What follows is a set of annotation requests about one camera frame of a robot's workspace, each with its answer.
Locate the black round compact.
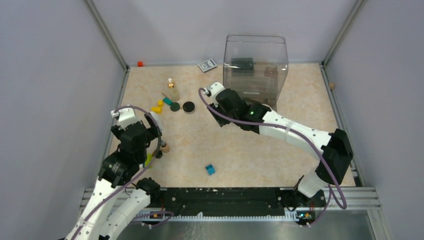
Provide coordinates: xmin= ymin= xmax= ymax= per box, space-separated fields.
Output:
xmin=182 ymin=101 xmax=196 ymax=115

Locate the playing card box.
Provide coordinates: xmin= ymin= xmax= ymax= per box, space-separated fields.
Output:
xmin=197 ymin=58 xmax=217 ymax=73

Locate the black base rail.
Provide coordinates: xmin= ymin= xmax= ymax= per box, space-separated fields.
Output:
xmin=155 ymin=187 xmax=299 ymax=218

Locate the blue toy brick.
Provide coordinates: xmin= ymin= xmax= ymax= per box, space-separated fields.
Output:
xmin=205 ymin=164 xmax=216 ymax=176

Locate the clear pump bottle gold collar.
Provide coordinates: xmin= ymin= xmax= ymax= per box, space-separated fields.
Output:
xmin=167 ymin=78 xmax=180 ymax=102

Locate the teal block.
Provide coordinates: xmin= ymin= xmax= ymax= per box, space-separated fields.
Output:
xmin=162 ymin=97 xmax=173 ymax=106

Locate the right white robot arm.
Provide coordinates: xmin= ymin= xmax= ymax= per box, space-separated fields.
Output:
xmin=198 ymin=84 xmax=354 ymax=209

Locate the green white toy brick stack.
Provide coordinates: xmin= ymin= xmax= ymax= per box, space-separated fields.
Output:
xmin=143 ymin=153 xmax=155 ymax=169

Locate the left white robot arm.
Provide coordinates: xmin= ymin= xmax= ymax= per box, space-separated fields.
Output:
xmin=66 ymin=105 xmax=163 ymax=240

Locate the foundation bottle black cap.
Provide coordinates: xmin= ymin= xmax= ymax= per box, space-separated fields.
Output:
xmin=160 ymin=141 xmax=170 ymax=153

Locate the clear acrylic makeup organizer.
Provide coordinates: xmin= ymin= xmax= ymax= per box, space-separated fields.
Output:
xmin=222 ymin=33 xmax=289 ymax=110

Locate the dark green round disc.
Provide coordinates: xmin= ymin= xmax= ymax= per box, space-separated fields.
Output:
xmin=170 ymin=102 xmax=181 ymax=112

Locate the white squeeze bottle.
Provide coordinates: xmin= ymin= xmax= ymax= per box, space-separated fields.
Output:
xmin=149 ymin=111 xmax=163 ymax=132

